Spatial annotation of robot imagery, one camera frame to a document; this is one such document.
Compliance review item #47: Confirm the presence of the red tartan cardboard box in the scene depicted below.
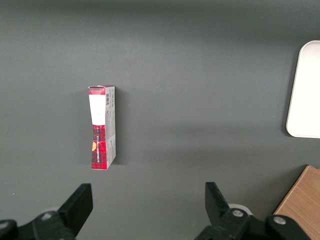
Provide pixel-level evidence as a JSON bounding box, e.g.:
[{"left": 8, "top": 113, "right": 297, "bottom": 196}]
[{"left": 87, "top": 84, "right": 117, "bottom": 171}]

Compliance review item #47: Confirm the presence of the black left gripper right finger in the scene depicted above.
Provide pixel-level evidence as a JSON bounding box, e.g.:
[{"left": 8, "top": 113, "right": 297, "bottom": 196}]
[{"left": 194, "top": 181, "right": 312, "bottom": 240}]

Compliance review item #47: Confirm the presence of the wooden drawer cabinet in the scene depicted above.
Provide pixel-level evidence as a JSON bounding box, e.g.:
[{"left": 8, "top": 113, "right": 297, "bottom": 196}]
[{"left": 273, "top": 164, "right": 320, "bottom": 240}]

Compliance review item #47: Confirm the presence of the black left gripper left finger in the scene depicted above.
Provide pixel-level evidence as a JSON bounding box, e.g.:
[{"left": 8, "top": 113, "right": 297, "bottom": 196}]
[{"left": 0, "top": 183, "right": 94, "bottom": 240}]

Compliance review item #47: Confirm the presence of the beige plastic tray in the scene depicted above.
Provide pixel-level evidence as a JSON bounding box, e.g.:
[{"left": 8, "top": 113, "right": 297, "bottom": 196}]
[{"left": 285, "top": 39, "right": 320, "bottom": 139}]

